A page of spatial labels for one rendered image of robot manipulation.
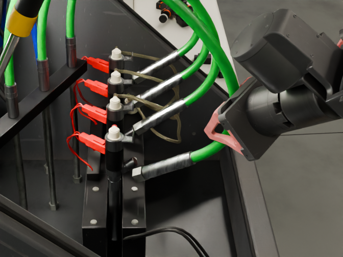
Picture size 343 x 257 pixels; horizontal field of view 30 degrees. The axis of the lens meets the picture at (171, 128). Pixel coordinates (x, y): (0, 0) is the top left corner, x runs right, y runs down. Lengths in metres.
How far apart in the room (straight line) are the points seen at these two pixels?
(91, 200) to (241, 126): 0.42
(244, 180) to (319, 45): 0.56
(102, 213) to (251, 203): 0.26
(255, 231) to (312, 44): 0.50
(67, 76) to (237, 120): 0.50
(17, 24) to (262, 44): 0.23
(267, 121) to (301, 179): 2.03
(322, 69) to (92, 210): 0.53
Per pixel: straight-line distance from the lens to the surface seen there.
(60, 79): 1.13
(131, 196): 1.06
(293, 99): 0.65
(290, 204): 2.58
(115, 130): 0.94
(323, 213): 2.58
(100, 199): 1.05
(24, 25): 0.50
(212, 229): 1.23
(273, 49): 0.61
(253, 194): 1.13
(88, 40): 1.22
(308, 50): 0.61
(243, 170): 1.18
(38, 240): 0.61
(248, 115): 0.71
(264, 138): 0.72
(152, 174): 0.85
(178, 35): 1.54
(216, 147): 0.80
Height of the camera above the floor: 1.68
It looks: 35 degrees down
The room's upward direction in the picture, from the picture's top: 3 degrees clockwise
